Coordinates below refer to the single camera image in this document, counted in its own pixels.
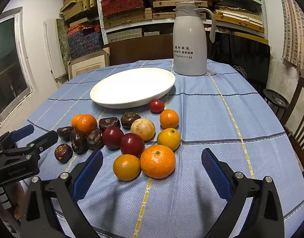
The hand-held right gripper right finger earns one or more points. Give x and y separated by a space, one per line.
215 171

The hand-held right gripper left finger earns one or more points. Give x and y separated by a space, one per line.
88 173

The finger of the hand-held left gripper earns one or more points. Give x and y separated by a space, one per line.
44 141
23 131

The dark brown water chestnut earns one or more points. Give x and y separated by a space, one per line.
109 123
95 139
77 141
130 119
64 133
63 153

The small orange tangerine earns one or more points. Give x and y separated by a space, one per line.
74 121

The smooth orange citrus fruit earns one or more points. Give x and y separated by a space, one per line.
126 167

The dark red plum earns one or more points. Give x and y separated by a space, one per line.
112 137
132 145

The yellow-orange citrus fruit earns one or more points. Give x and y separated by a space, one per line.
168 138

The large orange tangerine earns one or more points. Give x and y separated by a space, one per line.
157 161

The pale tan round fruit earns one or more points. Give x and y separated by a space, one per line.
142 129

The red cherry tomato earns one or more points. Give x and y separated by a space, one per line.
157 106

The white oval plate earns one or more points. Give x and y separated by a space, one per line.
132 86

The person's left hand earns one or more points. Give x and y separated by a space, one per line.
19 200

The blue checkered tablecloth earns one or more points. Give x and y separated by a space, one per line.
204 109

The white framed window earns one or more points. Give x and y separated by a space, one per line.
5 67

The white flat panel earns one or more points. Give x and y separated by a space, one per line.
51 49

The round black stand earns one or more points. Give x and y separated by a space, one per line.
276 101

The grey stone slab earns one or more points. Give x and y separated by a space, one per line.
62 39

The dark wooden chair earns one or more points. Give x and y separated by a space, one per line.
292 96

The brown wooden board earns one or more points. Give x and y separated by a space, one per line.
142 49

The grey thermos jug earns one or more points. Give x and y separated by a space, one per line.
189 34

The white metal shelf rack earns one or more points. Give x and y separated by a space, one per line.
98 10

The shelf of flat boxes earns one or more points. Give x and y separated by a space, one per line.
122 5

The patterned curtain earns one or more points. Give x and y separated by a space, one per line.
295 29

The wooden picture frame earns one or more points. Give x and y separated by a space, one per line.
87 65

